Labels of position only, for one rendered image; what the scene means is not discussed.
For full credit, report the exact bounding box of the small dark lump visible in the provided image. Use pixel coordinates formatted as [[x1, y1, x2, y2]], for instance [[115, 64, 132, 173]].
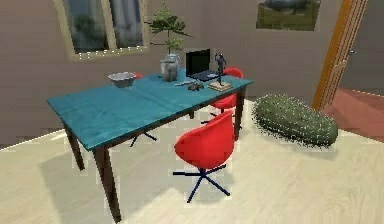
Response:
[[187, 82, 205, 92]]

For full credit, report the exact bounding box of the grey pen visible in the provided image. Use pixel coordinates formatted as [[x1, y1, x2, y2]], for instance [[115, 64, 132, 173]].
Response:
[[173, 79, 196, 87]]

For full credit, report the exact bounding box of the red swivel chair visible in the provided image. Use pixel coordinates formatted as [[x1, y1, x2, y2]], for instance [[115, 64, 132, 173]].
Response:
[[200, 67, 245, 125], [172, 110, 236, 204]]

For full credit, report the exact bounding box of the dark figurine on tan base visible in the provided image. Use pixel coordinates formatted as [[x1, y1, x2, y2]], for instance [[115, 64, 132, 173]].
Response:
[[208, 52, 233, 92]]

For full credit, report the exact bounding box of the black laptop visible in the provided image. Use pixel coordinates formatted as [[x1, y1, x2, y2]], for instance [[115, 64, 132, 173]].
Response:
[[185, 48, 221, 83]]

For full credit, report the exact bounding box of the green plant in grey pot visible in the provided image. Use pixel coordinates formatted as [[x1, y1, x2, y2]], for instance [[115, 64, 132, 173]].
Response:
[[143, 0, 193, 83]]

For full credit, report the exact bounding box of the grey bowl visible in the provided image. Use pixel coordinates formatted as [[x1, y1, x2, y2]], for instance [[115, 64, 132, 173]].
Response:
[[107, 71, 137, 89]]

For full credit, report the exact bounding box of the teal top wooden table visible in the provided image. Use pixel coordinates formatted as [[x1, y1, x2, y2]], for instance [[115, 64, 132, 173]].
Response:
[[46, 68, 254, 224]]

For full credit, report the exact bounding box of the green spiny cactus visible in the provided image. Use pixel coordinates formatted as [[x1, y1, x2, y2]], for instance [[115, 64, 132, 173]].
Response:
[[251, 93, 339, 149]]

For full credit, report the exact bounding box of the beige framed window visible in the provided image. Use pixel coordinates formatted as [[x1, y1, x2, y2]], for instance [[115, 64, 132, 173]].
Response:
[[53, 0, 150, 62]]

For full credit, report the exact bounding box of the framed landscape picture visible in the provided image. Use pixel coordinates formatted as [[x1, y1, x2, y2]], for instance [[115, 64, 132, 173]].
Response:
[[255, 0, 322, 32]]

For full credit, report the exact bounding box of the orange wooden room door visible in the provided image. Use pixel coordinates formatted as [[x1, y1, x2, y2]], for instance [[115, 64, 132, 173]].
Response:
[[311, 0, 370, 111]]

